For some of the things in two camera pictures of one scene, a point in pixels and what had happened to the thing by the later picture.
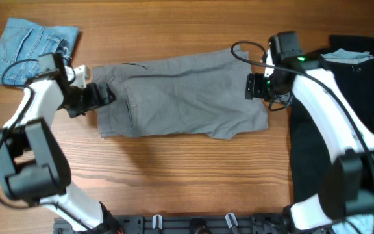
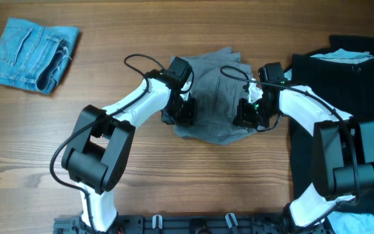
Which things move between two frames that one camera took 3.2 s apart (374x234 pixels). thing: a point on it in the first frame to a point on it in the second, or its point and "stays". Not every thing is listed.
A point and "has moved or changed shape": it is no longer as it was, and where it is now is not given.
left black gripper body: [86, 98] to [182, 110]
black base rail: [167, 224] stays
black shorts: [369, 84] stays
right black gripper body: [265, 87] to [254, 113]
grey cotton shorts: [200, 94] has moved or changed shape
